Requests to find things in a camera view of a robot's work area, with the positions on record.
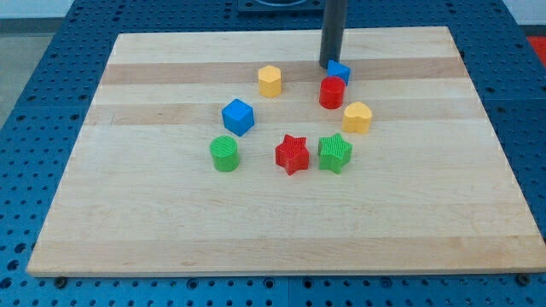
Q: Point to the blue cube block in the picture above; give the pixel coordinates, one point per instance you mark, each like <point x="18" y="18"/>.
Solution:
<point x="238" y="117"/>

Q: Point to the yellow hexagon block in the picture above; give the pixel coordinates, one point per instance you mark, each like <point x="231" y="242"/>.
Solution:
<point x="270" y="81"/>

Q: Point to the red star block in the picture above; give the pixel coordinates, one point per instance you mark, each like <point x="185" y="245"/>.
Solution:
<point x="292" y="154"/>

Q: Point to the green cylinder block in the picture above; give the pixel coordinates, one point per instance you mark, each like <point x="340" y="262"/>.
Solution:
<point x="224" y="152"/>

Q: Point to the green star block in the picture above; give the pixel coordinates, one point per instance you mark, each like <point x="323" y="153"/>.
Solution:
<point x="334" y="153"/>

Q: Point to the light wooden board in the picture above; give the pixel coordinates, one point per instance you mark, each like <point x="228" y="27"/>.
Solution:
<point x="428" y="189"/>

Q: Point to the red cylinder block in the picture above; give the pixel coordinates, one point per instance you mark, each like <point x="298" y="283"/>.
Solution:
<point x="332" y="90"/>

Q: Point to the yellow heart block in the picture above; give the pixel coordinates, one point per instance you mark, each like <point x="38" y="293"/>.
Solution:
<point x="357" y="117"/>

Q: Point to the blue triangle block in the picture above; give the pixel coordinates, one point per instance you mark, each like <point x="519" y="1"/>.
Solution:
<point x="336" y="69"/>

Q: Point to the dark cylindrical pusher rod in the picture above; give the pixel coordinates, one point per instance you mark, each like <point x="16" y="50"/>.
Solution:
<point x="333" y="26"/>

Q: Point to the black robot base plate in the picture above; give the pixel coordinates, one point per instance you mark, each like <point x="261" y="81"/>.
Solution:
<point x="261" y="6"/>

